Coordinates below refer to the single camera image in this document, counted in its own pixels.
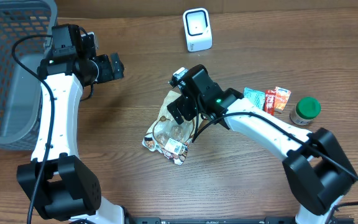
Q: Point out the grey plastic mesh basket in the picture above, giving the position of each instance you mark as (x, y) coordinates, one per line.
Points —
(20, 92)

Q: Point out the teal wet wipes pack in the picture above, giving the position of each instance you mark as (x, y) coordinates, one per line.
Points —
(256, 97)

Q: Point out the red snack bar wrapper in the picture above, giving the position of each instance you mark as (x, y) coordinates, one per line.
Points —
(269, 105)

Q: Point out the white brown snack bag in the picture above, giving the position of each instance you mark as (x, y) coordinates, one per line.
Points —
(167, 137)

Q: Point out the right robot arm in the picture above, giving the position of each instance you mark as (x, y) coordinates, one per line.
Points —
(317, 169)

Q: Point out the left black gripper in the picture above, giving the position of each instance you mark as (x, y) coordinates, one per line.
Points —
(111, 68)

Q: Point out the white barcode scanner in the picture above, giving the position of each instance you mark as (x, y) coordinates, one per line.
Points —
(198, 31)

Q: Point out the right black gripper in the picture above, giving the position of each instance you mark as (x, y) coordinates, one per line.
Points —
(181, 111)

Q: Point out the green white small bottle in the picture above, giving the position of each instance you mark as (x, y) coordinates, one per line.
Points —
(306, 110)

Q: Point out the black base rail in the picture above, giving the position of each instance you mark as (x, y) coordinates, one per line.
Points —
(266, 220)

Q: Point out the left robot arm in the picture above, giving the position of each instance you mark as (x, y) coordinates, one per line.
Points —
(59, 185)

